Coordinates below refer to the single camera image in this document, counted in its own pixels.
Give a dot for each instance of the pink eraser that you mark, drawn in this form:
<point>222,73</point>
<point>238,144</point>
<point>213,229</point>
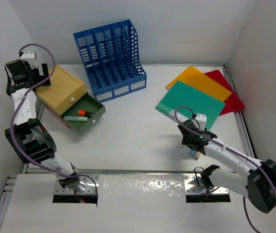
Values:
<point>195,155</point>

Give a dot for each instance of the blue file organizer rack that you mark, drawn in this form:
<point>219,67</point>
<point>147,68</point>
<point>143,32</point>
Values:
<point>111,61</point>

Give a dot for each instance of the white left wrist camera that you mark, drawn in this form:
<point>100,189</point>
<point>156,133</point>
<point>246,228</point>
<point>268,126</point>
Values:
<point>30,58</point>

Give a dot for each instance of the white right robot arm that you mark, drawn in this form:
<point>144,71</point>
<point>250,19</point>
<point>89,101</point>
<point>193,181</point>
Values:
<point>250,177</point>

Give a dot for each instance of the black orange highlighter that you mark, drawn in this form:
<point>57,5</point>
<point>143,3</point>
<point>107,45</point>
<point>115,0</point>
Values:
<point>84,113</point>

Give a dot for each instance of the green glue stick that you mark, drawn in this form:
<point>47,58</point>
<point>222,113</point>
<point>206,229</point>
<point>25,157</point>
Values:
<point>77,119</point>

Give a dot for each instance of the orange folder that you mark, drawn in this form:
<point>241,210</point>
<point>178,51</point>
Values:
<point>200,81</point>

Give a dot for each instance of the green folder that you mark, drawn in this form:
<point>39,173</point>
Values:
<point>181,94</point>

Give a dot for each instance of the pink bottom drawer box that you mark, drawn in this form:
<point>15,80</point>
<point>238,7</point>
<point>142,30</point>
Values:
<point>65,123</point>

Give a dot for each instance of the yellow drawer box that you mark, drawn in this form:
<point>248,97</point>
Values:
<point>65,90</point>

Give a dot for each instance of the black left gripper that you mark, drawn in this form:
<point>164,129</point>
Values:
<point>36,71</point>

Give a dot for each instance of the red folder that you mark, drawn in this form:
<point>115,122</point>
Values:
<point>233,102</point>

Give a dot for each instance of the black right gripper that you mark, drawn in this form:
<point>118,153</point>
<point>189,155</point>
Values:
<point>184,141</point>

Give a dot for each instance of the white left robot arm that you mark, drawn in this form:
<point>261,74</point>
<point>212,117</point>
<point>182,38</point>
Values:
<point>29,139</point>

